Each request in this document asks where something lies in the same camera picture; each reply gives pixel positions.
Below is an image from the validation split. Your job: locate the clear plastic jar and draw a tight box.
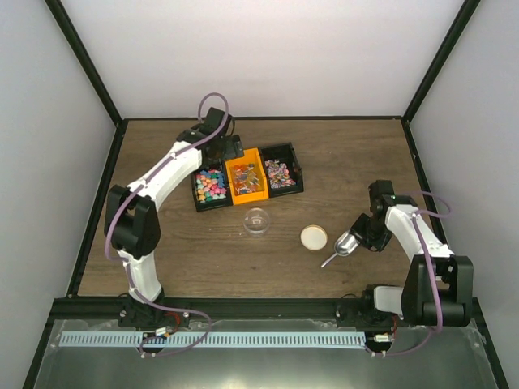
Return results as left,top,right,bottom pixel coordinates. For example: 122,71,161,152
242,207,271,237

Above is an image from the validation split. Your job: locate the black aluminium frame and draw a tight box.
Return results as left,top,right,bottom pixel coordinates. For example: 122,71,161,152
22,0,510,389

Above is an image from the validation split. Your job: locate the black bin with star candies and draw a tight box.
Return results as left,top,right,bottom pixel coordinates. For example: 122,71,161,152
191,162,233,212

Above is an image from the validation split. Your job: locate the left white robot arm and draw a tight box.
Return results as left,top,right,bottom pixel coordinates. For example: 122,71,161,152
104,108,243,327

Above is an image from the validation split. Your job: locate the yellow bin with lollipops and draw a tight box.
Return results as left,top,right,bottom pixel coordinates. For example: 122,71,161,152
225,147,268,206

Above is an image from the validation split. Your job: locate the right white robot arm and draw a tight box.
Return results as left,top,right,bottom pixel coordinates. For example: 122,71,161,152
349,180,474,330

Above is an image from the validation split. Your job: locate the light blue slotted cable duct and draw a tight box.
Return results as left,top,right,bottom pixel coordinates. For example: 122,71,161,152
58,331,366,349

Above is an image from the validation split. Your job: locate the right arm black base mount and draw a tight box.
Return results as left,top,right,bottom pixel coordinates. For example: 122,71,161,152
335,284,400,327

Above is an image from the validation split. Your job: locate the metal scoop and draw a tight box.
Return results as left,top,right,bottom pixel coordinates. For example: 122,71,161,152
320,231,359,268

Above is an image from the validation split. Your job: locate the round white jar lid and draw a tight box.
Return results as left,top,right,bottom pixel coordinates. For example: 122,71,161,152
300,224,328,251

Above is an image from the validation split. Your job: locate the black bin with swirl lollipops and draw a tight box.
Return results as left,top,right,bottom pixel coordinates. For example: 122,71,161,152
259,143,304,199

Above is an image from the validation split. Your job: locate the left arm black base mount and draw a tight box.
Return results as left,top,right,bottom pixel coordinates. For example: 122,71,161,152
118,293,189,329

